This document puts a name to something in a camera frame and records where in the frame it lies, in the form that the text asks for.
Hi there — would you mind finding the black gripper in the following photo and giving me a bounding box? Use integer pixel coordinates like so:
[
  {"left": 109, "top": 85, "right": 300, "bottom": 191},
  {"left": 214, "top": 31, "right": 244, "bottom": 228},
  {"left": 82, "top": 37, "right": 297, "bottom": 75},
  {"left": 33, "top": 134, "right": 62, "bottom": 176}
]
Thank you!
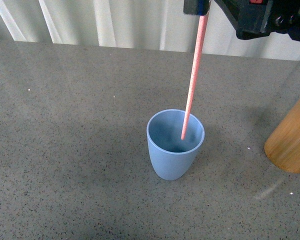
[{"left": 216, "top": 0, "right": 300, "bottom": 42}]

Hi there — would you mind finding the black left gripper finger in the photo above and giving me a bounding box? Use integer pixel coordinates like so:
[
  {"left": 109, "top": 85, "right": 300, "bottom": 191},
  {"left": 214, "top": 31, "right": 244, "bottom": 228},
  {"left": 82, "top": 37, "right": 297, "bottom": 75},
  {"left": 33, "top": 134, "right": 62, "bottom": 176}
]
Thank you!
[{"left": 183, "top": 0, "right": 211, "bottom": 16}]

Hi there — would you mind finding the pink chopstick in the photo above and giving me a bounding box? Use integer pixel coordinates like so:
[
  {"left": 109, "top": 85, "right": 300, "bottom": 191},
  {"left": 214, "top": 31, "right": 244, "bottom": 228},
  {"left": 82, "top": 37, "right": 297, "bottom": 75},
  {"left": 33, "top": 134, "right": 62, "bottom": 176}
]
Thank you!
[{"left": 181, "top": 12, "right": 209, "bottom": 140}]

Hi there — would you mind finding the blue plastic cup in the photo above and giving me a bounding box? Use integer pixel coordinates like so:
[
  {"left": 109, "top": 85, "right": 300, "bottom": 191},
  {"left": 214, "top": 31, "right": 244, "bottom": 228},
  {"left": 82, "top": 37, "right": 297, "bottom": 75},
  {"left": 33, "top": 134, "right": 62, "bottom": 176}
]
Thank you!
[{"left": 146, "top": 109, "right": 205, "bottom": 181}]

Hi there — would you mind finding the bamboo chopstick holder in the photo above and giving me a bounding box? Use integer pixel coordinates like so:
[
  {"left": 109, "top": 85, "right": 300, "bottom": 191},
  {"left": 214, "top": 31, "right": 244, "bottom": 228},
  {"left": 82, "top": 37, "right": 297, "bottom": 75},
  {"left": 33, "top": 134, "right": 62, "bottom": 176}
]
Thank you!
[{"left": 264, "top": 99, "right": 300, "bottom": 174}]

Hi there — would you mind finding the white curtain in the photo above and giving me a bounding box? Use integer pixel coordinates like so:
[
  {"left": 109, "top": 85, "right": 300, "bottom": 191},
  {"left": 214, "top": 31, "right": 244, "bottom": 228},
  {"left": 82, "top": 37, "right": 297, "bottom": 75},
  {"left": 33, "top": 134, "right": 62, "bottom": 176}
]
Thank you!
[{"left": 0, "top": 0, "right": 300, "bottom": 61}]

